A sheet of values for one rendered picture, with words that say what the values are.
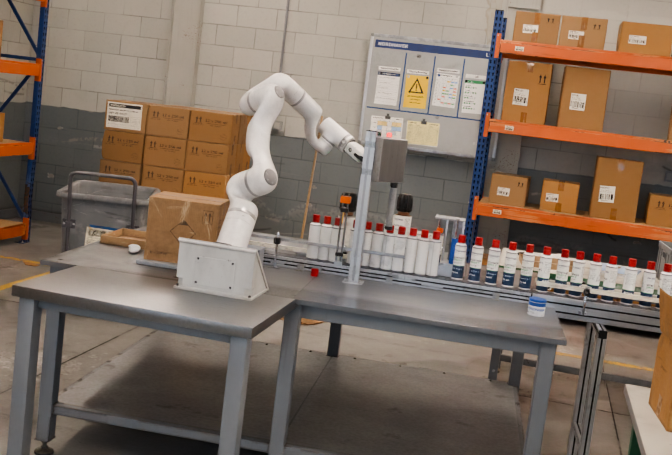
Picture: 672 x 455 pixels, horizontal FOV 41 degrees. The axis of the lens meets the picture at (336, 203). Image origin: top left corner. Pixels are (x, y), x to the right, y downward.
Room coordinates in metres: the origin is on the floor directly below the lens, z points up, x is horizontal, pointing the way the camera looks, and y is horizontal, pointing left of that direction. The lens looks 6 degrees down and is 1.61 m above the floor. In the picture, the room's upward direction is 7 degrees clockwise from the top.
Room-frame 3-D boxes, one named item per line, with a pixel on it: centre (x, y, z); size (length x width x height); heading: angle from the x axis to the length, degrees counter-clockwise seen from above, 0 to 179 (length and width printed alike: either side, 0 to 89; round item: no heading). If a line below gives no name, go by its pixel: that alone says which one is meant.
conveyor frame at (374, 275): (4.09, -0.09, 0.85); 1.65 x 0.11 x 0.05; 82
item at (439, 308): (4.21, 0.02, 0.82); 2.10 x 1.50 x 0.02; 82
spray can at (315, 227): (4.12, 0.08, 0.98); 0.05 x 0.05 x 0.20
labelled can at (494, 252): (4.00, -0.73, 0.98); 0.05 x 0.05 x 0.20
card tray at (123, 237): (4.24, 0.89, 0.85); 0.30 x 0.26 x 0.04; 82
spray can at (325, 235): (4.11, 0.03, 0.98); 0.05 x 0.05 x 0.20
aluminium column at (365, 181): (3.94, -0.12, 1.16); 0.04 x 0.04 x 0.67; 82
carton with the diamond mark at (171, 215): (3.89, 0.62, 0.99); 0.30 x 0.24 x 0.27; 87
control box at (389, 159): (3.99, -0.19, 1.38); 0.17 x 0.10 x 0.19; 137
